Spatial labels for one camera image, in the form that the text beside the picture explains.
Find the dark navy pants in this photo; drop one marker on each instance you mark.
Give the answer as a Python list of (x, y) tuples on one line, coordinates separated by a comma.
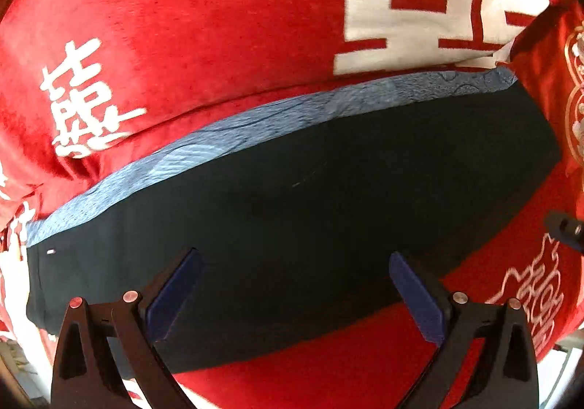
[(292, 226)]

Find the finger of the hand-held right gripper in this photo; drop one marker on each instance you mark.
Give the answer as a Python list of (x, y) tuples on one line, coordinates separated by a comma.
[(568, 228)]

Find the red blanket with white characters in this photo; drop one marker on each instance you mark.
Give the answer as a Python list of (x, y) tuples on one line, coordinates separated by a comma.
[(191, 39)]

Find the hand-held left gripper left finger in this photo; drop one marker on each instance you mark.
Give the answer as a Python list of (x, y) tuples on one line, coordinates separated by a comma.
[(175, 288)]

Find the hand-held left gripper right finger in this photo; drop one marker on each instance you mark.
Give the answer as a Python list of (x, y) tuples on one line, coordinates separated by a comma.
[(417, 295)]

